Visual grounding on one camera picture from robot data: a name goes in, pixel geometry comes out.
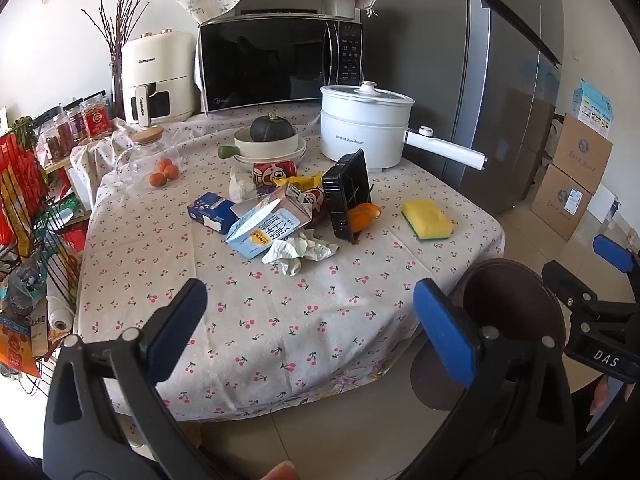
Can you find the white electric cooking pot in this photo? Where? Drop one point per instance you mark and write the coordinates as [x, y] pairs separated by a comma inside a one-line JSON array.
[[360, 125]]

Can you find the yellow snack packet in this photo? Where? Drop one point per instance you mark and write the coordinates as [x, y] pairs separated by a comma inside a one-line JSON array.
[[300, 180]]

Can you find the red label jar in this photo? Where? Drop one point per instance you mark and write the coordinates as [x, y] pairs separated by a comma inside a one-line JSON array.
[[97, 119]]

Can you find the blue and white carton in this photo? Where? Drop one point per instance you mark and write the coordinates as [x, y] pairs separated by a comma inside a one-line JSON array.
[[270, 225]]

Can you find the black microwave oven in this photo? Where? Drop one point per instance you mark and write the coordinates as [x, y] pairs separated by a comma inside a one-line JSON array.
[[260, 65]]

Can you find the clear spice jar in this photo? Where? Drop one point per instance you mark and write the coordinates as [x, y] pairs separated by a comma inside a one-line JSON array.
[[59, 135], [75, 122]]

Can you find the tangerine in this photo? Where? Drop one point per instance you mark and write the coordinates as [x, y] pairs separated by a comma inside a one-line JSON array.
[[157, 179], [172, 171], [163, 165]]

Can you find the blue tissue packet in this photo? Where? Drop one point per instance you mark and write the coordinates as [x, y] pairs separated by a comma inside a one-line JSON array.
[[210, 212]]

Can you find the dry twig bunch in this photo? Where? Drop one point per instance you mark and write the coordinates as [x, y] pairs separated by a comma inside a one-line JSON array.
[[120, 20]]

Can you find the black plastic tray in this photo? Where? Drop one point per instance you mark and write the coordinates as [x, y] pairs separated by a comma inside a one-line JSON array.
[[345, 190]]

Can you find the cream air fryer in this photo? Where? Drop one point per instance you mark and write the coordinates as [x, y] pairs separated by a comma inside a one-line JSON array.
[[160, 70]]

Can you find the white crumpled tissue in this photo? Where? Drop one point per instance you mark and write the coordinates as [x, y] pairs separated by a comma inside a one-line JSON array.
[[241, 185]]

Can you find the red snack packets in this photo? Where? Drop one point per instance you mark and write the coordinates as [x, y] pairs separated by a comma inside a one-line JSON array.
[[20, 185]]

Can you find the glass vase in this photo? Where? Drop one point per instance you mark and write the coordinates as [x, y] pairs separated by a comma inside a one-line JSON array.
[[117, 90]]

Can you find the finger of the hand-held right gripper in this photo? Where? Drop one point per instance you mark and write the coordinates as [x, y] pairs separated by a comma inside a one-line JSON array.
[[575, 282], [612, 252]]

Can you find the white paper roll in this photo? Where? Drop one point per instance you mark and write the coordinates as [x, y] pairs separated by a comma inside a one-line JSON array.
[[60, 317]]

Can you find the paper tissue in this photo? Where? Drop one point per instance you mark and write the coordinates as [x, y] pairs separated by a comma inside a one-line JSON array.
[[300, 250]]

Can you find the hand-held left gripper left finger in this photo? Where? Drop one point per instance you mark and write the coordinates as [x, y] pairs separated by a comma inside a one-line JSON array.
[[175, 330]]

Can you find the yellow sponge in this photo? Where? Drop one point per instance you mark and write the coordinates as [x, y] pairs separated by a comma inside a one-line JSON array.
[[427, 219]]

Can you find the person's left hand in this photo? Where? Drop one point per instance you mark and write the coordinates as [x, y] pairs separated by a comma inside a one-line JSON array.
[[280, 470]]

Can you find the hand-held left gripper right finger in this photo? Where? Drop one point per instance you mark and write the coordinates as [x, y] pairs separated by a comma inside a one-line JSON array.
[[445, 330]]

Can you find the blue and white box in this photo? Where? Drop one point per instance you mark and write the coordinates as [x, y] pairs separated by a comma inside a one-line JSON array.
[[595, 105]]

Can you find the glass jar with wooden lid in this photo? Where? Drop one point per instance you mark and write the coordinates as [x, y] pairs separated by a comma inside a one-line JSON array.
[[145, 155]]

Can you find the cherry print tablecloth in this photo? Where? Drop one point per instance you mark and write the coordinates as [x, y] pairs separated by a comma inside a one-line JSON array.
[[300, 335]]

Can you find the orange peel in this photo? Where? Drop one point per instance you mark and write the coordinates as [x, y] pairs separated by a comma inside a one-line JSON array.
[[362, 217]]

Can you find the dark green kabocha squash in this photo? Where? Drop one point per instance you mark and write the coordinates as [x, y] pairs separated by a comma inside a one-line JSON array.
[[273, 129]]

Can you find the red cartoon drink can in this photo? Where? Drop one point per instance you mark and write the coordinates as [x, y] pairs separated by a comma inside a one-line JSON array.
[[270, 172], [314, 199]]

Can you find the green plant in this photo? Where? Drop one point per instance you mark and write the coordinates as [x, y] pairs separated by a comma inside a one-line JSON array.
[[27, 130]]

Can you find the grey refrigerator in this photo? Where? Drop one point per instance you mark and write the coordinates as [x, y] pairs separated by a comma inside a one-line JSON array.
[[500, 110]]

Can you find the white flat board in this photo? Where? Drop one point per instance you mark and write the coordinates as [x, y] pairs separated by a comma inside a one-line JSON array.
[[606, 205]]

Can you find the cardboard box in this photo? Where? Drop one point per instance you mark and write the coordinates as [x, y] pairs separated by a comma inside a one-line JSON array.
[[562, 202], [582, 152]]

